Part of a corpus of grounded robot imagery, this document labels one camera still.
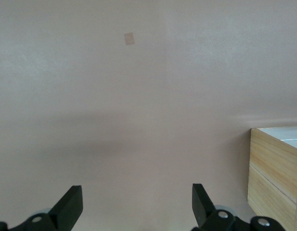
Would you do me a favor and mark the light wooden drawer cabinet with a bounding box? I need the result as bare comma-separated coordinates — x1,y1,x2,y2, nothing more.
247,125,297,231

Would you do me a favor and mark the small brown tape patch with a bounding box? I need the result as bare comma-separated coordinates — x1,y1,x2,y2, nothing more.
124,32,136,46

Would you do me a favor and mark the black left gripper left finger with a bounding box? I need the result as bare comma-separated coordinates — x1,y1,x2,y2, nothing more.
0,185,83,231

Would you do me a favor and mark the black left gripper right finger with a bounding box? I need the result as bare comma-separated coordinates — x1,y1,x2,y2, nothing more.
192,183,284,231

